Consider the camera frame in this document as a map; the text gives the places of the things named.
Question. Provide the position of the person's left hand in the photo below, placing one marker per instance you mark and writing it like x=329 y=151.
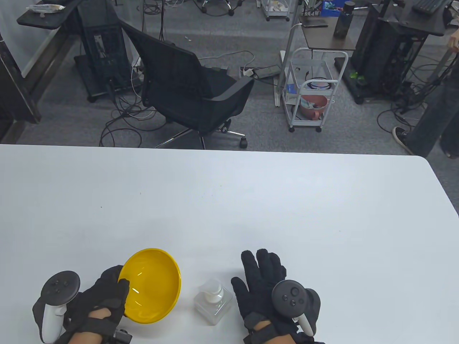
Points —
x=104 y=297

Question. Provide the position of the person's right hand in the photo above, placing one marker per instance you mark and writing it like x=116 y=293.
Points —
x=258 y=286

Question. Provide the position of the clear foam dish soap pump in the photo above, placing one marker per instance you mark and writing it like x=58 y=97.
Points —
x=213 y=305

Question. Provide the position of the yellow bowl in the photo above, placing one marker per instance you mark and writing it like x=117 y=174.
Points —
x=154 y=283

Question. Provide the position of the person's left forearm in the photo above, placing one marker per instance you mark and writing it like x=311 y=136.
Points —
x=89 y=339

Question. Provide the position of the person's right forearm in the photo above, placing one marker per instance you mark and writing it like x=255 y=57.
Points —
x=262 y=325

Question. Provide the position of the white round dish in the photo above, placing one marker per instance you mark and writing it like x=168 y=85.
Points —
x=313 y=86

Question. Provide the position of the grey white right hand controller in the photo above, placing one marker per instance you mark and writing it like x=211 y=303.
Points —
x=288 y=295

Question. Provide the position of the grey white hand controller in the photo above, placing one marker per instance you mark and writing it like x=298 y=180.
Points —
x=288 y=295
x=61 y=285

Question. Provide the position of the grey white left hand controller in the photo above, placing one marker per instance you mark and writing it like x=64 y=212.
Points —
x=61 y=285

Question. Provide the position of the white rolling cart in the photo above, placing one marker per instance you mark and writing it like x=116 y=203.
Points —
x=304 y=124

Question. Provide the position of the pink plastic bucket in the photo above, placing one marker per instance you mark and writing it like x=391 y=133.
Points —
x=308 y=113

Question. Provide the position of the blue box in cart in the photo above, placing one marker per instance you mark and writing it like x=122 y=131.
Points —
x=291 y=89

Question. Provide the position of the black power strip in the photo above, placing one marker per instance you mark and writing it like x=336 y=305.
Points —
x=265 y=72

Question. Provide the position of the black office chair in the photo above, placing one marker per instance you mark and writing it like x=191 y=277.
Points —
x=179 y=79

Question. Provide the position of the green small object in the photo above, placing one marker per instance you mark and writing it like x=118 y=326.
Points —
x=355 y=75

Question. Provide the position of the black computer tower on stand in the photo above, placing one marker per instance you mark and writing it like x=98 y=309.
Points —
x=104 y=43

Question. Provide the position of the brown side table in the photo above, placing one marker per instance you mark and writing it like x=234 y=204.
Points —
x=322 y=37

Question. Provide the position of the large black computer rack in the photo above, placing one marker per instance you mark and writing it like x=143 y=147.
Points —
x=387 y=53

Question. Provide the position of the black tablet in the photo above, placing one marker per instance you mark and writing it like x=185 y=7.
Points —
x=315 y=23

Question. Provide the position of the black drink bottle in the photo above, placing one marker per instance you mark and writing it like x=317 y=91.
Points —
x=342 y=23

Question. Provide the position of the black desk with packet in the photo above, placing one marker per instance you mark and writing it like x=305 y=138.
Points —
x=39 y=19

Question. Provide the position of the blue storage box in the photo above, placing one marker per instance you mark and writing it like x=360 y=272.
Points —
x=328 y=9

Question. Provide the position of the office chair wheel base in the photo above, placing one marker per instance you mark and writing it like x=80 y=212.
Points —
x=215 y=3

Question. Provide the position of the white plastic packet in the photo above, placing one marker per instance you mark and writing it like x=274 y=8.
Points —
x=45 y=8

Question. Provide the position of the black desk with keyboard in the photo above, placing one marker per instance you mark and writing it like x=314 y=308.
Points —
x=426 y=25

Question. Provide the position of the black keyboard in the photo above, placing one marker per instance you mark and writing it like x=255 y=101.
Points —
x=430 y=5

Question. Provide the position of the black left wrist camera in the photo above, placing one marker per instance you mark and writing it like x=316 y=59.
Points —
x=123 y=337

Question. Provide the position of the dark wooden frame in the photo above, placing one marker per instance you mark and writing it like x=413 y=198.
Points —
x=18 y=89

